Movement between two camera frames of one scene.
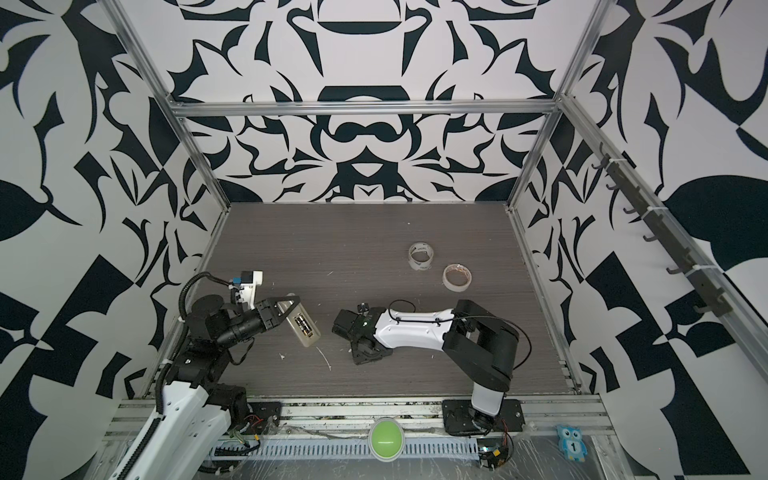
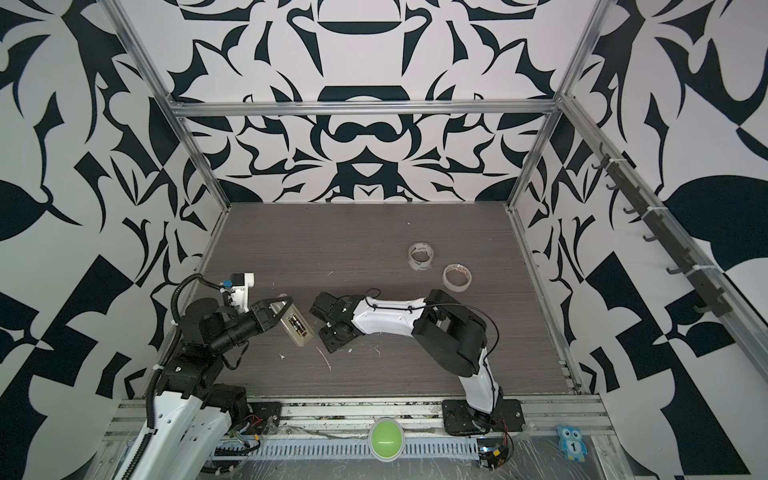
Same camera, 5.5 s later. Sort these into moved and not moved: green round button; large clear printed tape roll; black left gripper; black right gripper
Moved: black right gripper
Not moved: green round button; large clear printed tape roll; black left gripper
